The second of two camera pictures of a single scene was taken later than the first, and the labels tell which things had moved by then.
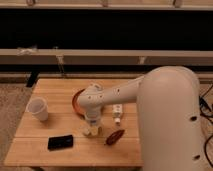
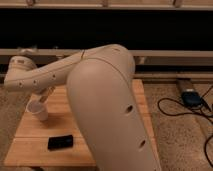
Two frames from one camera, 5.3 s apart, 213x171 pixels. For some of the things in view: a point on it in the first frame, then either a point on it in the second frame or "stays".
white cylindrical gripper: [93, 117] → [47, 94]
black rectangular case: [60, 142] stays
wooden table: [51, 133] stays
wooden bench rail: [104, 57] stays
